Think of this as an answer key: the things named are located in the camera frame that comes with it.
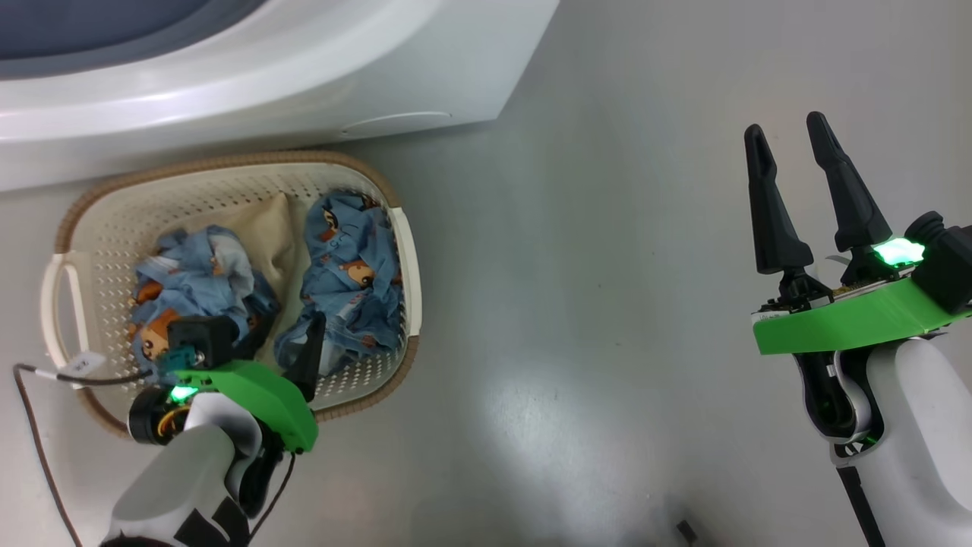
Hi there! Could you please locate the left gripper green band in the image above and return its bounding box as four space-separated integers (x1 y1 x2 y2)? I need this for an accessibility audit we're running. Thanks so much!
156 311 327 454

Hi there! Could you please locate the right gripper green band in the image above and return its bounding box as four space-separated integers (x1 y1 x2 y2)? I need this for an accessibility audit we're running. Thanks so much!
744 112 972 356

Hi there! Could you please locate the blue garment with orange print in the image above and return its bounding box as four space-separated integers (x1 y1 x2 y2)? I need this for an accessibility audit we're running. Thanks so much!
273 190 403 377
129 226 282 373

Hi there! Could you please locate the cream perforated laundry basket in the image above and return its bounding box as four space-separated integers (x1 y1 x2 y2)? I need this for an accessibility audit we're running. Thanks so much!
39 150 422 440

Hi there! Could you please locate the white front-load washing machine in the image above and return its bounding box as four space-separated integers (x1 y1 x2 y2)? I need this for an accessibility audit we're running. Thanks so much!
0 0 560 191

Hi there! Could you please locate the thin dark left arm cable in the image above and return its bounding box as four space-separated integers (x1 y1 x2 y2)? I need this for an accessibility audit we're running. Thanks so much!
14 363 153 547

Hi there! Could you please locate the white cable tag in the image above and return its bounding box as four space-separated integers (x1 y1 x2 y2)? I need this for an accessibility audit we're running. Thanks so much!
57 352 107 388

